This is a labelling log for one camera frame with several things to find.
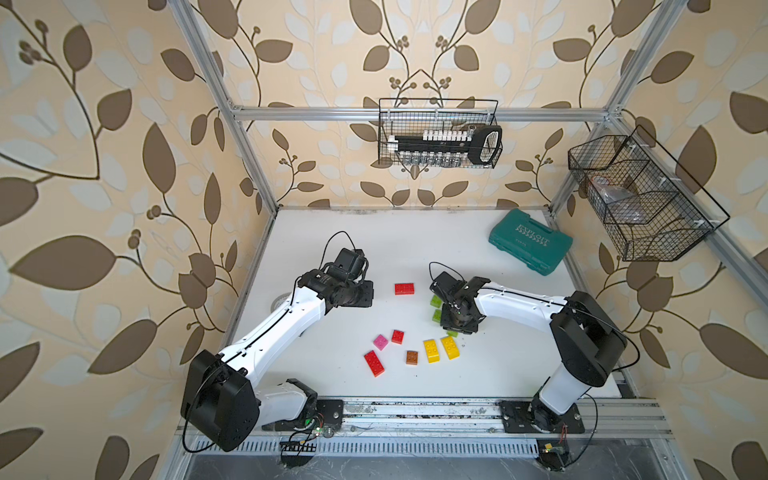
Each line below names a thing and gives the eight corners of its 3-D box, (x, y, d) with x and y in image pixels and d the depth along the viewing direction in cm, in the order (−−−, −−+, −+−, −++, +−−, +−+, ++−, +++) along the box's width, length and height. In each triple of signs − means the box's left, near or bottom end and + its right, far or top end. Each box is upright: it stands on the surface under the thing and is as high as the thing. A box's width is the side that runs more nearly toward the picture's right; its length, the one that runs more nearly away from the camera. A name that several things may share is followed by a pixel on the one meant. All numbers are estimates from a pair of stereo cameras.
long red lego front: (374, 378, 82) (374, 375, 81) (363, 357, 86) (363, 355, 84) (385, 371, 83) (384, 369, 82) (373, 351, 87) (373, 349, 85)
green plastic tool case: (483, 240, 112) (487, 231, 109) (511, 213, 121) (515, 205, 118) (545, 280, 101) (551, 272, 97) (571, 248, 110) (577, 239, 106)
